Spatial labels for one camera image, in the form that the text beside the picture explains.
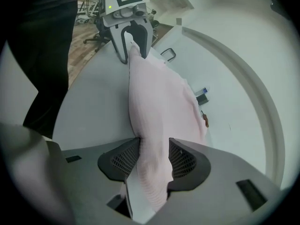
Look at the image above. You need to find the person's black clothing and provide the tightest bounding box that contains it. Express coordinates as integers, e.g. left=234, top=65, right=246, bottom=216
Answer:
left=7, top=0, right=79, bottom=139

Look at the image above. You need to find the black square pen holder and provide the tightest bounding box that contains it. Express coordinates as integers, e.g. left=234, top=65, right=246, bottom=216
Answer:
left=195, top=94, right=210, bottom=105

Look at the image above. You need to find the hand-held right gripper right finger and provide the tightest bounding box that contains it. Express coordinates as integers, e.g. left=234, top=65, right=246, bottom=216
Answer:
left=145, top=137, right=282, bottom=225

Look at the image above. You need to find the black office chair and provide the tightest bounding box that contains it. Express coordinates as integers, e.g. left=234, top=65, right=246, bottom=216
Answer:
left=83, top=15, right=111, bottom=53

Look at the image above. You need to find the pink robe garment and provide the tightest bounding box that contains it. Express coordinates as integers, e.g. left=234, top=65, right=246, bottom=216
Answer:
left=120, top=30, right=209, bottom=218

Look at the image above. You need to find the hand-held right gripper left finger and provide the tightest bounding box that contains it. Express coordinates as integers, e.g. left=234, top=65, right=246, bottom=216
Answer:
left=46, top=137, right=141, bottom=225

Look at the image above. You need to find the black platform trolley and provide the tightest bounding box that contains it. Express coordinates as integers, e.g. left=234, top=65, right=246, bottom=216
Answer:
left=160, top=48, right=176, bottom=63

